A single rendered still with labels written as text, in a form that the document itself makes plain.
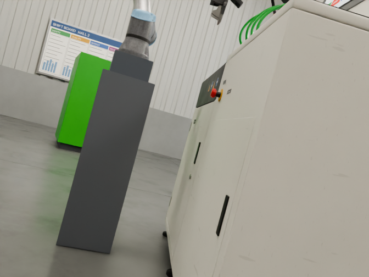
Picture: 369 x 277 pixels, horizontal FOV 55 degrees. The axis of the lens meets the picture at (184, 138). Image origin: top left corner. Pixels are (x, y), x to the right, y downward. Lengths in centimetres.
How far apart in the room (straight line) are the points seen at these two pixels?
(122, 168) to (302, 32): 104
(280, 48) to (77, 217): 117
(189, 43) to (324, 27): 782
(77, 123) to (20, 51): 379
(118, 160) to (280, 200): 94
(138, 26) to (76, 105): 326
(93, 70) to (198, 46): 423
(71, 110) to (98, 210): 331
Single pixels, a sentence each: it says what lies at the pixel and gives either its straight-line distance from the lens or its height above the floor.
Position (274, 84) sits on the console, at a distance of 81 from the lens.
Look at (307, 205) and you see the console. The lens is 85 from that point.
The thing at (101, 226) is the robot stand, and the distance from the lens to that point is 168.
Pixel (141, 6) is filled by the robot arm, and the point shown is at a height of 118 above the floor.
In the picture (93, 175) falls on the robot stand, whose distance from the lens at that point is 162.
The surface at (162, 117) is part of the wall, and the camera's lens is 830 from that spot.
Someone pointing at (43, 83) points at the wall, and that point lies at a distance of 823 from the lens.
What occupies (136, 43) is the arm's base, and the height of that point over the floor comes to 96.
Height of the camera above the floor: 62
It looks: 1 degrees down
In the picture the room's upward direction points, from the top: 15 degrees clockwise
